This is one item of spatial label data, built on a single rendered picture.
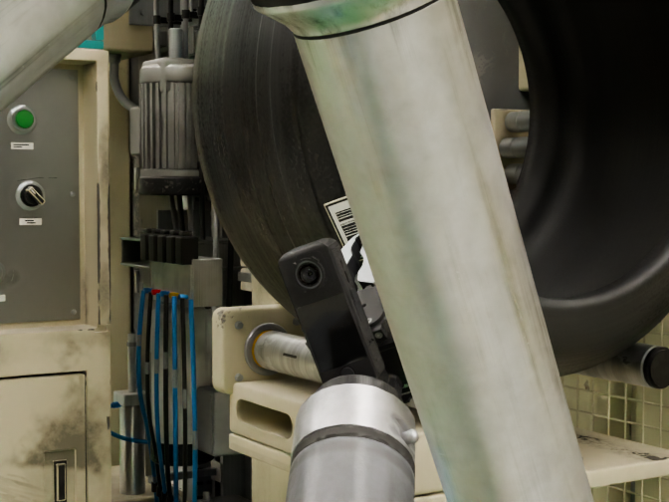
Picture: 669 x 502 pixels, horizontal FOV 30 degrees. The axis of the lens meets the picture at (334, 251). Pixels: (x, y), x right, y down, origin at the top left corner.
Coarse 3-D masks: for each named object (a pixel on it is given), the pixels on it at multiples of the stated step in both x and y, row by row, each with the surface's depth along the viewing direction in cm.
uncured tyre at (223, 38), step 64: (512, 0) 150; (576, 0) 151; (640, 0) 145; (256, 64) 113; (576, 64) 154; (640, 64) 148; (256, 128) 114; (320, 128) 108; (576, 128) 155; (640, 128) 149; (256, 192) 117; (320, 192) 109; (576, 192) 154; (640, 192) 147; (256, 256) 125; (576, 256) 150; (640, 256) 141; (576, 320) 120; (640, 320) 125
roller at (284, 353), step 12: (264, 336) 142; (276, 336) 140; (288, 336) 139; (300, 336) 138; (252, 348) 143; (264, 348) 140; (276, 348) 138; (288, 348) 136; (300, 348) 134; (264, 360) 141; (276, 360) 138; (288, 360) 136; (300, 360) 133; (312, 360) 131; (288, 372) 137; (300, 372) 134; (312, 372) 132
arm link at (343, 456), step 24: (336, 432) 87; (360, 432) 87; (312, 456) 86; (336, 456) 85; (360, 456) 85; (384, 456) 86; (408, 456) 88; (312, 480) 84; (336, 480) 83; (360, 480) 83; (384, 480) 84; (408, 480) 86
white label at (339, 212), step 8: (336, 200) 109; (344, 200) 109; (328, 208) 109; (336, 208) 109; (344, 208) 109; (336, 216) 109; (344, 216) 109; (352, 216) 109; (336, 224) 110; (344, 224) 110; (352, 224) 109; (336, 232) 110; (344, 232) 110; (352, 232) 110; (344, 240) 110
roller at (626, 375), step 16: (624, 352) 132; (640, 352) 130; (656, 352) 129; (592, 368) 136; (608, 368) 133; (624, 368) 131; (640, 368) 129; (656, 368) 129; (640, 384) 131; (656, 384) 129
